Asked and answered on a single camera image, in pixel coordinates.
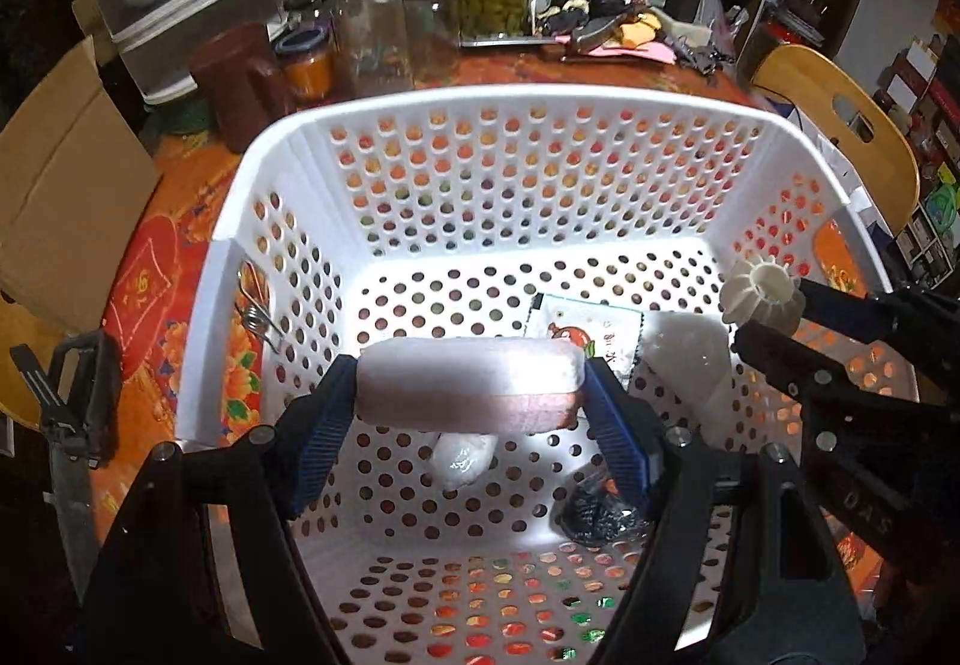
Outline white ribbed plastic wheel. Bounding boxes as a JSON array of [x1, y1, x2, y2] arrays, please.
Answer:
[[720, 257, 805, 336]]

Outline white perforated plastic basket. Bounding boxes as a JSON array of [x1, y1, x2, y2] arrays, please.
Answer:
[[174, 83, 923, 665]]

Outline brown plastic container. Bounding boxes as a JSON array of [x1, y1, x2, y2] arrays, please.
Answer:
[[187, 23, 297, 156]]

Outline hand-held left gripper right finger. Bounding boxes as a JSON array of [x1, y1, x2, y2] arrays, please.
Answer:
[[581, 359, 863, 665]]

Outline small items shelf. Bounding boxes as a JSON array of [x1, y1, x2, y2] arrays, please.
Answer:
[[877, 35, 960, 261]]

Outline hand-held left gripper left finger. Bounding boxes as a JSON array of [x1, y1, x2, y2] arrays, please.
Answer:
[[75, 354, 361, 665]]

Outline bunch of keys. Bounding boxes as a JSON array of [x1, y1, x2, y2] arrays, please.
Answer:
[[671, 31, 732, 73]]

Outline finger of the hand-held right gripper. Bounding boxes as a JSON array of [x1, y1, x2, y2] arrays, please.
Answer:
[[733, 318, 923, 442], [795, 276, 960, 366]]

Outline white cartoon print sachet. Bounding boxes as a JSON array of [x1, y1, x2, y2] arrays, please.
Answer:
[[529, 292, 646, 381]]

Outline empty glass jar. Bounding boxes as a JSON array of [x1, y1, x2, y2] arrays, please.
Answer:
[[401, 0, 460, 85]]

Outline cardboard box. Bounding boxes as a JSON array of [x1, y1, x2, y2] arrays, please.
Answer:
[[0, 35, 162, 336]]

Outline black plastic bag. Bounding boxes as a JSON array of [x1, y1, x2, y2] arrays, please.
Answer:
[[555, 466, 653, 546]]

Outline small white plastic bag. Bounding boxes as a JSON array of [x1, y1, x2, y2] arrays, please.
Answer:
[[430, 431, 500, 493]]

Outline pink paper sheet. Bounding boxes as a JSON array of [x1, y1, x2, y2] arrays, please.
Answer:
[[566, 38, 676, 66]]

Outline green lid glass jar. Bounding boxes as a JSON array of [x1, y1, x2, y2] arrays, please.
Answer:
[[328, 0, 413, 100]]

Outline wooden chair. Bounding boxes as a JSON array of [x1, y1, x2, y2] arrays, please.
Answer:
[[750, 44, 922, 235]]

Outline black clamp holder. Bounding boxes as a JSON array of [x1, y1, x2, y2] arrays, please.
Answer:
[[9, 327, 125, 471]]

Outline metal tray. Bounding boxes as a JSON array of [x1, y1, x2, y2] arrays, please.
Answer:
[[459, 31, 571, 49]]

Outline orange filled jar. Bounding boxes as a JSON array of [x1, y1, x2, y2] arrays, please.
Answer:
[[274, 29, 336, 107]]

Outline metal spring clip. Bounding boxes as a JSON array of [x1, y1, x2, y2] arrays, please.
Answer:
[[236, 260, 286, 355]]

